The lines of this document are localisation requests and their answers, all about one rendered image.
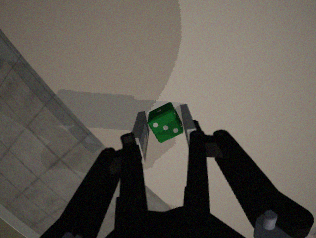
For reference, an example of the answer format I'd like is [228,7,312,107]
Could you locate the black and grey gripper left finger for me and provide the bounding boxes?
[39,111,149,238]

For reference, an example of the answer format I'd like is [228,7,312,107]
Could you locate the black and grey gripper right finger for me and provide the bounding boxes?
[179,104,314,238]

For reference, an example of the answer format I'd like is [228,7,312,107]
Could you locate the green die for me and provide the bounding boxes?
[147,102,184,143]

